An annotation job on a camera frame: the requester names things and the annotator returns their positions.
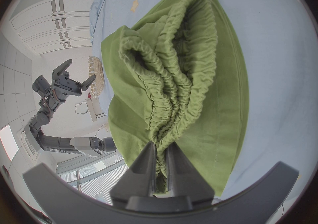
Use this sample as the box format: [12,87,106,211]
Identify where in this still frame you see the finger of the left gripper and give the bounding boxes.
[52,59,73,81]
[80,74,96,92]

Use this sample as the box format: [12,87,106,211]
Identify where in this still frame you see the round woven basket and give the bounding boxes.
[88,55,105,99]

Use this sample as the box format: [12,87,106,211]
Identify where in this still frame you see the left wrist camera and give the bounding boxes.
[31,75,52,93]

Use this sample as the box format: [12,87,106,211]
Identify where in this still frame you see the pale blue quilt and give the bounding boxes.
[89,0,122,44]

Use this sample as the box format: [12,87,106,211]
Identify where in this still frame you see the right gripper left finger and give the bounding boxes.
[110,141,157,200]

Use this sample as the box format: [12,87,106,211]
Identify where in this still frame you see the white small table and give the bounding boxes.
[86,97,106,122]

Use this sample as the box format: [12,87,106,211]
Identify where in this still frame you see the white ceiling air vent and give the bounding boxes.
[19,130,41,160]

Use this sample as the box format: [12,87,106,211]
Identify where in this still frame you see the ceiling light panel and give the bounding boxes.
[0,124,19,162]

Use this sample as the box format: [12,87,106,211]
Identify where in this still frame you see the window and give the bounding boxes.
[56,155,131,206]

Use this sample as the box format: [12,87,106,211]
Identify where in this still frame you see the green shorts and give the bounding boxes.
[100,0,249,197]

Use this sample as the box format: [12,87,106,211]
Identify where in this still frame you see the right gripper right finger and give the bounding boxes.
[166,141,215,198]

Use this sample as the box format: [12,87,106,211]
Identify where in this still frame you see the white wardrobe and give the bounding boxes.
[9,0,93,55]

